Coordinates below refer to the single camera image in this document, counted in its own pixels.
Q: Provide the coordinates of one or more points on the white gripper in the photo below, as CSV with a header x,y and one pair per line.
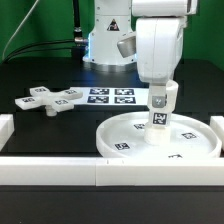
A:
x,y
157,44

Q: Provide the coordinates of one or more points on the white round table top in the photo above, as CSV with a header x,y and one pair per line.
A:
x,y
128,136

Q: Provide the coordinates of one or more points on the white fiducial marker sheet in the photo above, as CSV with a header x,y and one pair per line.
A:
x,y
112,96

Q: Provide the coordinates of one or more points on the white right fence block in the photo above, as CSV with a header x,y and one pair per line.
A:
x,y
217,124

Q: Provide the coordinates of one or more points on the white fence block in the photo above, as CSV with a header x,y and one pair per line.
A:
x,y
217,124
6,128

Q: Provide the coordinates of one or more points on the white cross-shaped table base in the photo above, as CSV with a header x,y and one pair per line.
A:
x,y
53,102

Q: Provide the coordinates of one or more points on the white left fence block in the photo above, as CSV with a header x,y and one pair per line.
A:
x,y
6,128

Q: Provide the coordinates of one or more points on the white front fence bar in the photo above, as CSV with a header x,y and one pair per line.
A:
x,y
110,172

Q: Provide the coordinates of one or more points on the black vertical cable connector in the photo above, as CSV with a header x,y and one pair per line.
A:
x,y
77,30

